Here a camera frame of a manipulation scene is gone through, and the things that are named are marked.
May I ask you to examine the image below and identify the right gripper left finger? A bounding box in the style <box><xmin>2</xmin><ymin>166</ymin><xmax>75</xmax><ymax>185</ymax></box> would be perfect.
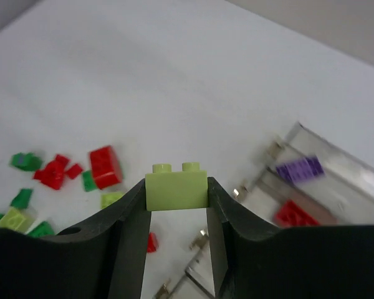
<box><xmin>0</xmin><ymin>181</ymin><xmax>151</xmax><ymax>298</ymax></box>

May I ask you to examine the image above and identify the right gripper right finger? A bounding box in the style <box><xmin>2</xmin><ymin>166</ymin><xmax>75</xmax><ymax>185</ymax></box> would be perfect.
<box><xmin>206</xmin><ymin>177</ymin><xmax>374</xmax><ymax>298</ymax></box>

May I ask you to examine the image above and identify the red rectangular lego brick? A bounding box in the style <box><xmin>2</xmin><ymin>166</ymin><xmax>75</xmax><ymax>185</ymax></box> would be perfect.
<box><xmin>274</xmin><ymin>201</ymin><xmax>320</xmax><ymax>227</ymax></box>

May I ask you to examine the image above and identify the lime lego brick carried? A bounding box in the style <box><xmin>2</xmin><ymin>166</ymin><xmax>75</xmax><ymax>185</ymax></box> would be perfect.
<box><xmin>145</xmin><ymin>162</ymin><xmax>209</xmax><ymax>211</ymax></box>

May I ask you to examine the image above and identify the red rounded lego brick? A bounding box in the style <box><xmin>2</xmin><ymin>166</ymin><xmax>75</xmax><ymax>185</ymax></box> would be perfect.
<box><xmin>89</xmin><ymin>145</ymin><xmax>123</xmax><ymax>190</ymax></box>

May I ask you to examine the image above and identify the small purple lego brick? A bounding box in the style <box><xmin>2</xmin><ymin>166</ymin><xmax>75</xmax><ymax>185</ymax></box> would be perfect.
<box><xmin>276</xmin><ymin>156</ymin><xmax>325</xmax><ymax>184</ymax></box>

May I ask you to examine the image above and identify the clear container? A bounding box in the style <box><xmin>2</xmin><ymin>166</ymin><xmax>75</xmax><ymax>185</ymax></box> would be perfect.
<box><xmin>153</xmin><ymin>267</ymin><xmax>215</xmax><ymax>299</ymax></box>
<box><xmin>270</xmin><ymin>123</ymin><xmax>374</xmax><ymax>197</ymax></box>
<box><xmin>232</xmin><ymin>168</ymin><xmax>374</xmax><ymax>225</ymax></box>
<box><xmin>188</xmin><ymin>229</ymin><xmax>211</xmax><ymax>271</ymax></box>

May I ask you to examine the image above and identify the small red lego brick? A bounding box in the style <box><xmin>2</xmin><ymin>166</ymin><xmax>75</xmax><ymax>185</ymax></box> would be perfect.
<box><xmin>146</xmin><ymin>232</ymin><xmax>158</xmax><ymax>253</ymax></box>

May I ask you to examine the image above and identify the lime lego brick upper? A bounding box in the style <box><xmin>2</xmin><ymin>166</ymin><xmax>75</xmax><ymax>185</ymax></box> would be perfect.
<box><xmin>100</xmin><ymin>191</ymin><xmax>124</xmax><ymax>209</ymax></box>

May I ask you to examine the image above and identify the long green lego brick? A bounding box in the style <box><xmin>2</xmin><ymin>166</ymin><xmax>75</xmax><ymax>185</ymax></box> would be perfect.
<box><xmin>28</xmin><ymin>221</ymin><xmax>55</xmax><ymax>238</ymax></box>

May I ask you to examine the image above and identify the small lime lego brick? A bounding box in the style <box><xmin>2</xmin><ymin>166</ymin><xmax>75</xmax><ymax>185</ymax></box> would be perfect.
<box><xmin>0</xmin><ymin>207</ymin><xmax>34</xmax><ymax>234</ymax></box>

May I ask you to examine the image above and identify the red irregular lego piece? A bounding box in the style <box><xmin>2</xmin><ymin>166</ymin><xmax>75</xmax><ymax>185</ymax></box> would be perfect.
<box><xmin>32</xmin><ymin>154</ymin><xmax>83</xmax><ymax>191</ymax></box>

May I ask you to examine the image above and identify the small dark green lego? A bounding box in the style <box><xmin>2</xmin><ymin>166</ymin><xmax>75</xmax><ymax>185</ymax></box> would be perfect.
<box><xmin>10</xmin><ymin>188</ymin><xmax>33</xmax><ymax>209</ymax></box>

